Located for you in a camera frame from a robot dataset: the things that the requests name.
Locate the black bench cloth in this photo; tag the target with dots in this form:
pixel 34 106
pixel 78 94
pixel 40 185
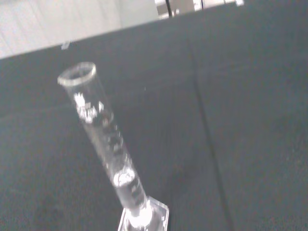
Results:
pixel 216 120

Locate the dark metal post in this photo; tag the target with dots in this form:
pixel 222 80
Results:
pixel 169 7

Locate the clear tape piece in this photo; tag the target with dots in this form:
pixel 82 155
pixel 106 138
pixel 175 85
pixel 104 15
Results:
pixel 65 45

